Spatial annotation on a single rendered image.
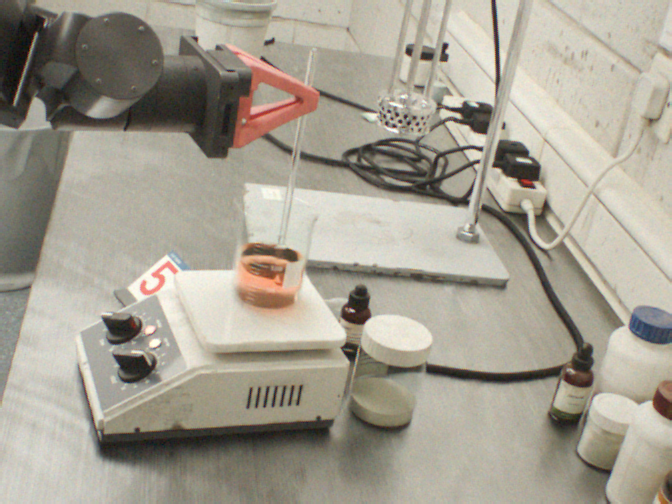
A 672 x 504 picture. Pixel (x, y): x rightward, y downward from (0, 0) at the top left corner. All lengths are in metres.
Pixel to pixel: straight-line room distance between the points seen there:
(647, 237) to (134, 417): 0.61
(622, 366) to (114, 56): 0.52
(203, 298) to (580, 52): 0.82
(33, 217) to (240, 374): 1.70
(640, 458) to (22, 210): 1.83
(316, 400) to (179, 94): 0.27
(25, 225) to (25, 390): 1.61
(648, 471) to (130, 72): 0.50
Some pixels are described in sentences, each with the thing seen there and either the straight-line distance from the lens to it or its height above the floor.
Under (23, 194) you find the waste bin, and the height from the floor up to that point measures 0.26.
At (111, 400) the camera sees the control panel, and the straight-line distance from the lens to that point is 0.81.
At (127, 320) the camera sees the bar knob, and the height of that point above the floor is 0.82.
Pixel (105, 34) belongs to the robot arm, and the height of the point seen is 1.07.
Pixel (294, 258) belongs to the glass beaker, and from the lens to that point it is 0.82.
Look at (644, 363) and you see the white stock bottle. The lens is 0.93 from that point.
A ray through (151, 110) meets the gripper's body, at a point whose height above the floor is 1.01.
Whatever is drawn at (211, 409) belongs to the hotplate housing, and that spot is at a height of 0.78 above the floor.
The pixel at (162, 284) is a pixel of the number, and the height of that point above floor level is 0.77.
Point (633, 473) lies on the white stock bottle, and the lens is 0.86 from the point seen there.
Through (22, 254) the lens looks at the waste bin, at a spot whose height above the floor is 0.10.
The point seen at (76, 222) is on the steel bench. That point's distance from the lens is 1.16.
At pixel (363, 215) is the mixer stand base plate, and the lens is 1.26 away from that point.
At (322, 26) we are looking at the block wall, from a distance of 3.25.
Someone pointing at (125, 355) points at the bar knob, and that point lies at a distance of 0.81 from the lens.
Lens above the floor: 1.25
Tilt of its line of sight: 25 degrees down
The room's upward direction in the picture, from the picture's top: 11 degrees clockwise
